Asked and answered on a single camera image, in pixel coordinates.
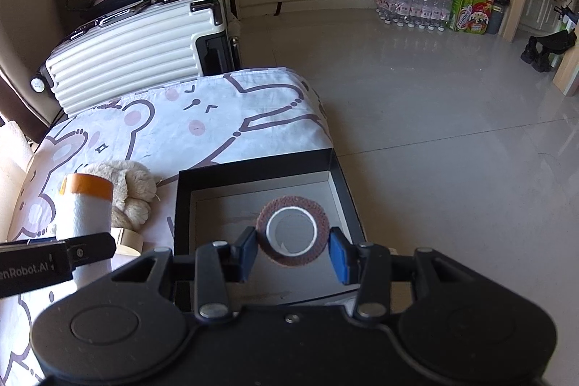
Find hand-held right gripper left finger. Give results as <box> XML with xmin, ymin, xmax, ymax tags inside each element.
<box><xmin>111</xmin><ymin>227</ymin><xmax>259</xmax><ymax>320</ymax></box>

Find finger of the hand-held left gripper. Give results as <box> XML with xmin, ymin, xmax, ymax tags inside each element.
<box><xmin>64</xmin><ymin>232</ymin><xmax>117</xmax><ymax>272</ymax></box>

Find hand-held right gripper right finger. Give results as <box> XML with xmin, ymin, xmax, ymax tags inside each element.
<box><xmin>329</xmin><ymin>228</ymin><xmax>480</xmax><ymax>321</ymax></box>

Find white bottle orange band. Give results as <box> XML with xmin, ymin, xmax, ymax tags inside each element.
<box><xmin>59</xmin><ymin>173</ymin><xmax>114</xmax><ymax>292</ymax></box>

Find beige masking tape roll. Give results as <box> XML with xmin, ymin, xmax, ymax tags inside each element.
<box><xmin>111</xmin><ymin>227</ymin><xmax>144</xmax><ymax>255</ymax></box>

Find brown tape roll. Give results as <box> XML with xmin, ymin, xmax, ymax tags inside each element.
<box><xmin>255</xmin><ymin>196</ymin><xmax>329</xmax><ymax>267</ymax></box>

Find black cardboard box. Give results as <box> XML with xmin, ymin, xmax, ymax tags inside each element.
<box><xmin>173</xmin><ymin>148</ymin><xmax>367</xmax><ymax>310</ymax></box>

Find cream plush toy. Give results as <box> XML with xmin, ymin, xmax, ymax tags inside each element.
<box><xmin>81</xmin><ymin>160</ymin><xmax>159</xmax><ymax>230</ymax></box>

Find bear printed blanket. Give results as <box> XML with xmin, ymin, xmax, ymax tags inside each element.
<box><xmin>0</xmin><ymin>67</ymin><xmax>335</xmax><ymax>386</ymax></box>

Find brown curtain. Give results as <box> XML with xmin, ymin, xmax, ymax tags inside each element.
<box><xmin>0</xmin><ymin>65</ymin><xmax>51</xmax><ymax>134</ymax></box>

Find white ribbed suitcase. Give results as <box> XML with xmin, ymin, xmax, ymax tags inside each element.
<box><xmin>31</xmin><ymin>0</ymin><xmax>240</xmax><ymax>118</ymax></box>

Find pack of water bottles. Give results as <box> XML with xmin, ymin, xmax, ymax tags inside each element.
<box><xmin>375</xmin><ymin>0</ymin><xmax>454</xmax><ymax>32</ymax></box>

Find red green carton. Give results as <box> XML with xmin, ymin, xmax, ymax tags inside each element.
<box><xmin>448</xmin><ymin>0</ymin><xmax>496</xmax><ymax>35</ymax></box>

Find dark trash bin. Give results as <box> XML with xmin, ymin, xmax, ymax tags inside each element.
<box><xmin>486</xmin><ymin>0</ymin><xmax>511</xmax><ymax>35</ymax></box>

